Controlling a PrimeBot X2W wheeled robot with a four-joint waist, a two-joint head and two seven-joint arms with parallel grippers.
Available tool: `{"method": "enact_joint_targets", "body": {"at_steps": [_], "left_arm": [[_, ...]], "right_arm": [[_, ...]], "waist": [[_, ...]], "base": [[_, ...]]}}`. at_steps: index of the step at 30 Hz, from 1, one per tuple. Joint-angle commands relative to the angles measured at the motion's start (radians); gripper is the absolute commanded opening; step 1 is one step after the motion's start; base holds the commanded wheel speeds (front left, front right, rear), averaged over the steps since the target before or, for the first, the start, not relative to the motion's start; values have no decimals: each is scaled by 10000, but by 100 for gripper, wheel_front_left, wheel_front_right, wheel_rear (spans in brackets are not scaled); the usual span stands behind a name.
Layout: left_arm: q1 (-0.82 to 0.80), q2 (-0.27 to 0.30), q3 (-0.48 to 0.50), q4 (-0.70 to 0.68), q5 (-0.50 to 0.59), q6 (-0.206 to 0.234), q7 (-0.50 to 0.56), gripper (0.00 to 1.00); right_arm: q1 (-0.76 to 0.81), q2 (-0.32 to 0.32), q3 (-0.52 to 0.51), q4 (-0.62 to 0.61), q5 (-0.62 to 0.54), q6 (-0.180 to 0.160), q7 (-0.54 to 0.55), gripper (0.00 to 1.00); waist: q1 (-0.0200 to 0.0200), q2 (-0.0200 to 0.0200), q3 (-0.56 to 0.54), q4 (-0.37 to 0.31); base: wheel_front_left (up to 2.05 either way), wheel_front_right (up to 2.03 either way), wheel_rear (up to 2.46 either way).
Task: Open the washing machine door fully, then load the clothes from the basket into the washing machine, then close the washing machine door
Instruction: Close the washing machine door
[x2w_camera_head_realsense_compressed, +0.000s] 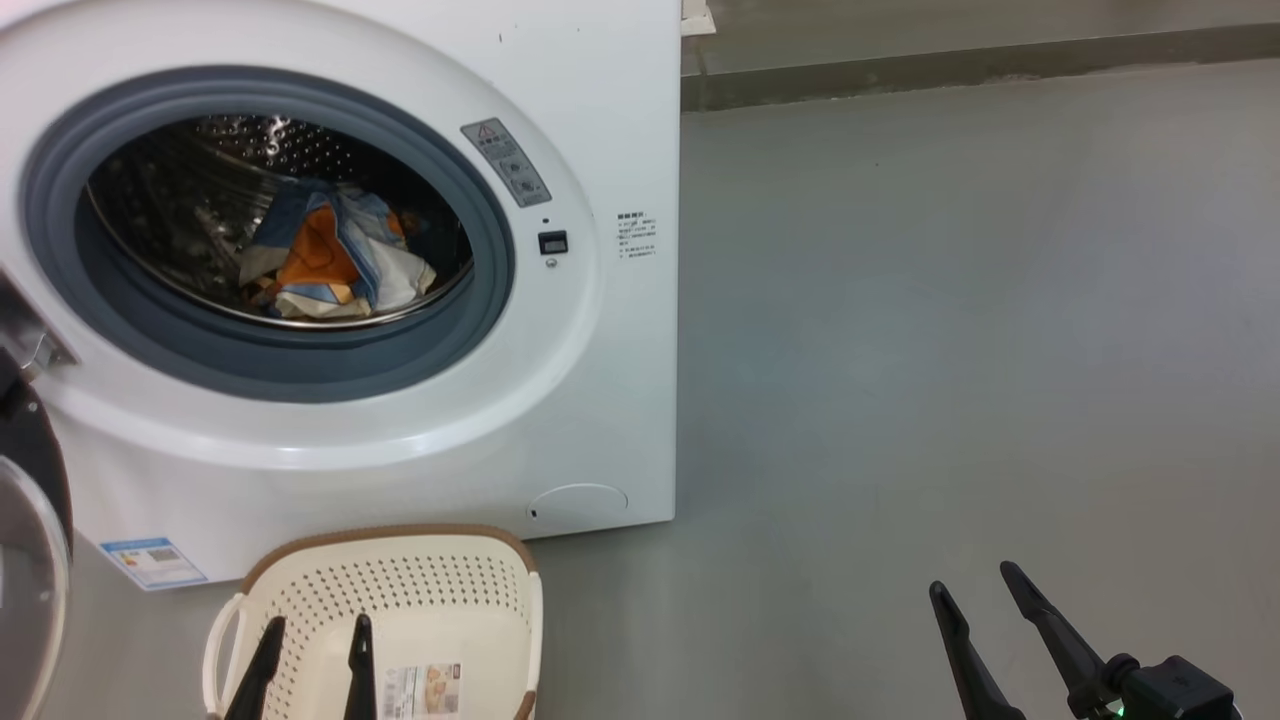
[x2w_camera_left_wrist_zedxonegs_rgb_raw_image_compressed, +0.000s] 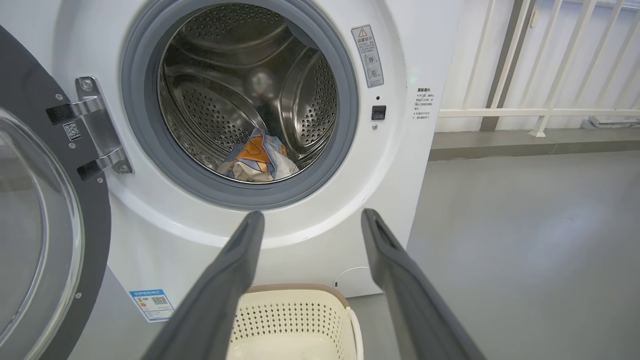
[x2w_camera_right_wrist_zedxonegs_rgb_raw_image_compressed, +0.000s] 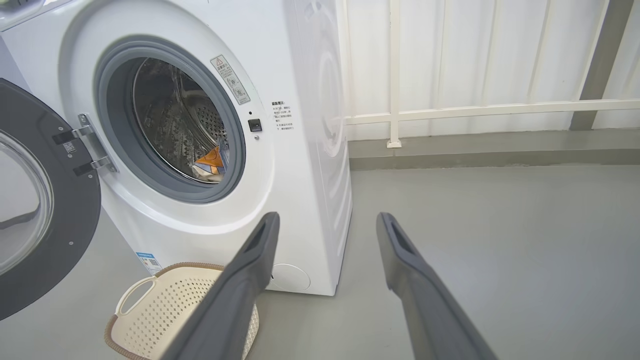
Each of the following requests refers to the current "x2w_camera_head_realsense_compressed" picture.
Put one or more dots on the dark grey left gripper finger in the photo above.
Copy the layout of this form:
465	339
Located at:
361	680
258	680

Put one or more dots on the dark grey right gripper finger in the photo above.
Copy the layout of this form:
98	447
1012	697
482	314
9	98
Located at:
975	680
1065	645

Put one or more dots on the washing machine glass door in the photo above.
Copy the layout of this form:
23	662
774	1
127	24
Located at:
30	450

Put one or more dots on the white garment large cartoon print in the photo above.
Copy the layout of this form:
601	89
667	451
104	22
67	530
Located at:
315	255

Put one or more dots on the grey rubber door gasket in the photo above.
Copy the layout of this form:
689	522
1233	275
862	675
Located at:
300	360

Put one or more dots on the white front-load washing machine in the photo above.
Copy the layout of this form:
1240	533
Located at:
600	380

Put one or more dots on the metal door hinge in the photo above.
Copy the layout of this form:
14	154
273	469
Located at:
35	345

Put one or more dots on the stainless steel washing machine drum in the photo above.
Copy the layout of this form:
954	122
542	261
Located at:
170	220

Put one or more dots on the black door latch socket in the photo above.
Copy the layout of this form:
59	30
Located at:
553	242

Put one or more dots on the paper basket product label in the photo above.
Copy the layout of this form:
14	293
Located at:
420	692

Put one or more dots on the white perforated basket brown rim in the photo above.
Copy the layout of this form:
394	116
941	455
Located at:
450	610

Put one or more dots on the blue energy label sticker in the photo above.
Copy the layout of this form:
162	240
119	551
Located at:
152	563

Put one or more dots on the round white drain filter cover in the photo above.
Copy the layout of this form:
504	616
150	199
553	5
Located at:
578	505

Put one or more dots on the black printed text label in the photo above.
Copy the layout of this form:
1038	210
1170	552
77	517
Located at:
636	235

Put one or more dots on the grey warning sticker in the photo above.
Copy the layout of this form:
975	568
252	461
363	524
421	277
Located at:
505	162

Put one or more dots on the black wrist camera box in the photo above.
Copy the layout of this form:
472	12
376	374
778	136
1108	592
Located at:
1180	695

